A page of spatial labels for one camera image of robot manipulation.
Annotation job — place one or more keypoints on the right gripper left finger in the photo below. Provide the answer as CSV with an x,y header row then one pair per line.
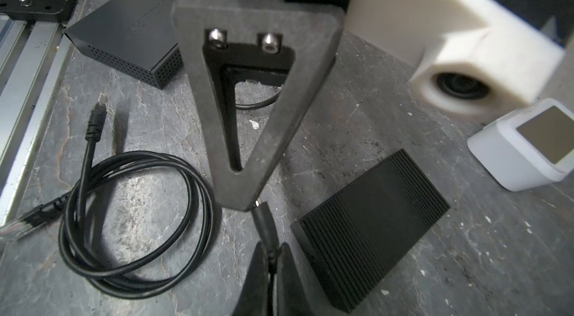
x,y
253,299

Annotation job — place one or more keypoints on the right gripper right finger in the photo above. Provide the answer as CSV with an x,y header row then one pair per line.
x,y
291,298

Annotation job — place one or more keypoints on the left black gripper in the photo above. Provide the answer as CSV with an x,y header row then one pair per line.
x,y
222,41

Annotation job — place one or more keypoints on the black ribbed network switch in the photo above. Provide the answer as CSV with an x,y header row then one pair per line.
x,y
354,238

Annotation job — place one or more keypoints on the flat black perforated box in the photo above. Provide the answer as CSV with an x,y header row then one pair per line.
x,y
134,37

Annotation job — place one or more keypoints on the white digital clock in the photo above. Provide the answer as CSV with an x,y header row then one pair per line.
x,y
527,148

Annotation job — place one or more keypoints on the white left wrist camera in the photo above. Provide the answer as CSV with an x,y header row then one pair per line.
x,y
472,58

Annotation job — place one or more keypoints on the aluminium mounting rail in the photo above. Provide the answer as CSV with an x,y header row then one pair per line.
x,y
33,55

